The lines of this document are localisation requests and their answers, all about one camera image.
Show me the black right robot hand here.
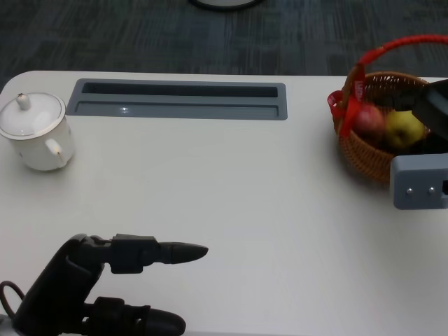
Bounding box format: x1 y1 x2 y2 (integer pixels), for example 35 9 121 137
391 78 448 155

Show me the white ceramic cup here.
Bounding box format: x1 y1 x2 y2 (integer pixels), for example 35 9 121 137
0 115 76 172

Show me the red apple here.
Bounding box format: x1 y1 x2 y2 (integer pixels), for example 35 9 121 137
353 104 386 139

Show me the black cable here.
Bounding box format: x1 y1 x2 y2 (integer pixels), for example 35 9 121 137
0 281 25 318

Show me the yellow-green apple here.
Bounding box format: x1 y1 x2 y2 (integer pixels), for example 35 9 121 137
384 109 426 148

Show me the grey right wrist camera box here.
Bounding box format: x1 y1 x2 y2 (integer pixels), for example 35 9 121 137
390 153 448 210

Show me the white round black-rimmed base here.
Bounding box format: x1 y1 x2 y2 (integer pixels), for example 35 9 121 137
188 0 267 6

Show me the brown wicker basket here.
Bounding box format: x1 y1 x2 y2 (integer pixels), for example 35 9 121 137
327 34 448 185

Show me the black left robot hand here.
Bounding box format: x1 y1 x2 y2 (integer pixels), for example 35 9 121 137
13 233 209 336

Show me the white ceramic cup lid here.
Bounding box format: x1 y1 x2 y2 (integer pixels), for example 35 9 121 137
0 91 67 140

